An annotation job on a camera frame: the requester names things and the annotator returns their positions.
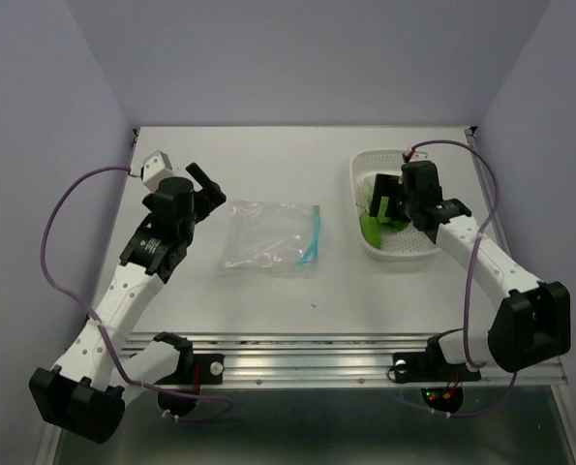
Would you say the aluminium mounting rail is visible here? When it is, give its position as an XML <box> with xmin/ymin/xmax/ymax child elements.
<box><xmin>54</xmin><ymin>331</ymin><xmax>569</xmax><ymax>391</ymax></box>

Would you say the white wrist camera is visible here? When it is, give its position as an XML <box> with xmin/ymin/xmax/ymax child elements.
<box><xmin>402</xmin><ymin>147</ymin><xmax>429</xmax><ymax>164</ymax></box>
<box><xmin>140</xmin><ymin>150</ymin><xmax>174</xmax><ymax>192</ymax></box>

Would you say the fake green pepper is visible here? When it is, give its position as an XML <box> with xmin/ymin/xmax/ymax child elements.
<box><xmin>355</xmin><ymin>203</ymin><xmax>382</xmax><ymax>250</ymax></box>

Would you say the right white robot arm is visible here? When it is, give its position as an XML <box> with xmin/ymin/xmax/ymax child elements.
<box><xmin>370</xmin><ymin>161</ymin><xmax>571</xmax><ymax>384</ymax></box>

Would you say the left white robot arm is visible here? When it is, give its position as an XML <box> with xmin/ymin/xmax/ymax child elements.
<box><xmin>29</xmin><ymin>153</ymin><xmax>227</xmax><ymax>444</ymax></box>

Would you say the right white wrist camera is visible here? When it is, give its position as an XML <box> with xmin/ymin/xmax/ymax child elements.
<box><xmin>402</xmin><ymin>147</ymin><xmax>429</xmax><ymax>164</ymax></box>

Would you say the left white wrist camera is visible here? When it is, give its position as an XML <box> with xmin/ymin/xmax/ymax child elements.
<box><xmin>140</xmin><ymin>150</ymin><xmax>174</xmax><ymax>192</ymax></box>

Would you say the fake green lettuce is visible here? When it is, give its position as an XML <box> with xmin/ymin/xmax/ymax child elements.
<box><xmin>359</xmin><ymin>176</ymin><xmax>409</xmax><ymax>233</ymax></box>

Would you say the white perforated basket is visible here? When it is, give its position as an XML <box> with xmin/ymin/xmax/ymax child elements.
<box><xmin>349</xmin><ymin>149</ymin><xmax>440</xmax><ymax>262</ymax></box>

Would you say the clear zip top bag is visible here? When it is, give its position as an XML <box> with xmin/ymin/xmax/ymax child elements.
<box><xmin>221</xmin><ymin>200</ymin><xmax>321</xmax><ymax>273</ymax></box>

